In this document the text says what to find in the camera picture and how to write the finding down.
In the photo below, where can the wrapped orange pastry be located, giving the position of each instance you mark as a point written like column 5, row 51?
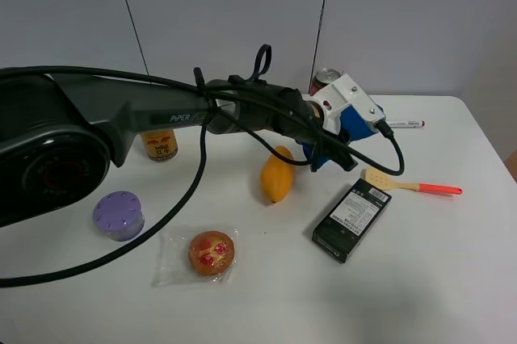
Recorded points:
column 194, row 255

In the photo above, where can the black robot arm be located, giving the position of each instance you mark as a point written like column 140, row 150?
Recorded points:
column 61, row 131

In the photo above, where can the yellow mango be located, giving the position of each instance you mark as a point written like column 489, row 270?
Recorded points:
column 276, row 179

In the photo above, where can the red capped white marker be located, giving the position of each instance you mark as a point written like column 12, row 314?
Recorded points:
column 406, row 124

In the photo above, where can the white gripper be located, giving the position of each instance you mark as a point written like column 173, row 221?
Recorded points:
column 336, row 97

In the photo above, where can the red soda can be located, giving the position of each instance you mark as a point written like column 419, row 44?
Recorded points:
column 323, row 78

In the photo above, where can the black printed box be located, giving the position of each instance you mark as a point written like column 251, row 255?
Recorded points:
column 347, row 223

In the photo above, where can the purple lidded round container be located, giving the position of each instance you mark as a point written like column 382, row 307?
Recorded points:
column 118, row 216

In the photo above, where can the gold energy drink can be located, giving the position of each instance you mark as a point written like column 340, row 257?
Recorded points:
column 160, row 146

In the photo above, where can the spatula with red handle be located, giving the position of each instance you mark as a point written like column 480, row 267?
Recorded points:
column 384, row 182

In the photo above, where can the blue cloth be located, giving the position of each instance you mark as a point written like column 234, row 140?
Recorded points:
column 350, row 121

